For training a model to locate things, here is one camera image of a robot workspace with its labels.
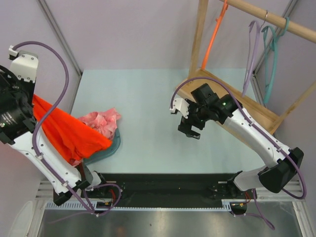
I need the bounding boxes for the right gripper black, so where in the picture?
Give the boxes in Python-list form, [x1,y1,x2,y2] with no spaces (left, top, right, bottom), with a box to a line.
[178,98,210,139]

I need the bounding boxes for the orange shorts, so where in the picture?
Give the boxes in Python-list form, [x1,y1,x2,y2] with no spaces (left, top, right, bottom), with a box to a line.
[41,108,112,166]

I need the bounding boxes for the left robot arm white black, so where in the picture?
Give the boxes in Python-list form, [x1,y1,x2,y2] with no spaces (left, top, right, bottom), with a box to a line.
[0,49,109,206]

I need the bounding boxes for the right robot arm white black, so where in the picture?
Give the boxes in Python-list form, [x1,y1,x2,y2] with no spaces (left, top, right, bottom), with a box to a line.
[170,83,304,198]

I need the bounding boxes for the orange plastic hanger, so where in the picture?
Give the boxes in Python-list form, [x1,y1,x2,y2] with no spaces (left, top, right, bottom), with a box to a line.
[201,0,229,69]

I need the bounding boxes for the purple plastic hanger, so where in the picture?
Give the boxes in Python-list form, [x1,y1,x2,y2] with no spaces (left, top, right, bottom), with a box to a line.
[242,20,260,97]

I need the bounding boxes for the teal plastic hanger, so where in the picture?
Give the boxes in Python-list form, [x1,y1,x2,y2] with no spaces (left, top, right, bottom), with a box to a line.
[261,16,291,106]

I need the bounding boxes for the wooden clothes rack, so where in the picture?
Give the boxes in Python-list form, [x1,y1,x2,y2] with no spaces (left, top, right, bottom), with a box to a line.
[175,0,316,135]

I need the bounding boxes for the pink garment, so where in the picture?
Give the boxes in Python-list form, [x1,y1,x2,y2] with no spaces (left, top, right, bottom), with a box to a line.
[69,108,121,166]

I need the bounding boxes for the teal plastic basket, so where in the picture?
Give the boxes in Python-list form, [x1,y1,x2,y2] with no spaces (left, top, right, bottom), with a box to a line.
[83,128,121,165]

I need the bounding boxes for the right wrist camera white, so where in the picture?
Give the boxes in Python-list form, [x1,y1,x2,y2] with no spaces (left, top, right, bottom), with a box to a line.
[169,98,189,119]

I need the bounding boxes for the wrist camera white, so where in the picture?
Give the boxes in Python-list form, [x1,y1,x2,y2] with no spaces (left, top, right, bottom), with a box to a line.
[169,98,189,119]
[8,45,39,84]

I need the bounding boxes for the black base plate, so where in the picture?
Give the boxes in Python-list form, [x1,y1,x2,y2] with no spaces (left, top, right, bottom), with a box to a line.
[87,173,253,208]

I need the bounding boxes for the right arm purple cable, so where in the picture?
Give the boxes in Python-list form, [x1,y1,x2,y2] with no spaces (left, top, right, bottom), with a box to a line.
[170,76,308,231]

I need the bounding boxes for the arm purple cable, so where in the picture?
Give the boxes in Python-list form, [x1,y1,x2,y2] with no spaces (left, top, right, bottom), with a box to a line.
[12,41,123,224]
[170,76,308,231]

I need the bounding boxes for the aluminium frame rail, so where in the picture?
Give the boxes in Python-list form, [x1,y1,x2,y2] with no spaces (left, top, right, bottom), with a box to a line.
[255,181,303,202]

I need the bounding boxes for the white slotted cable duct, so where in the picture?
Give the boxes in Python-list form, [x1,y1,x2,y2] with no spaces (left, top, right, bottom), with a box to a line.
[45,201,231,212]

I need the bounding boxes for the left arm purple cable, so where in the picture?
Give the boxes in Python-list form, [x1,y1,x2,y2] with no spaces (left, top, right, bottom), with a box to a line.
[12,41,123,224]

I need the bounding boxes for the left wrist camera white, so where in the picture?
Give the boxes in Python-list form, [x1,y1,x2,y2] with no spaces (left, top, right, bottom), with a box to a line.
[8,45,39,84]

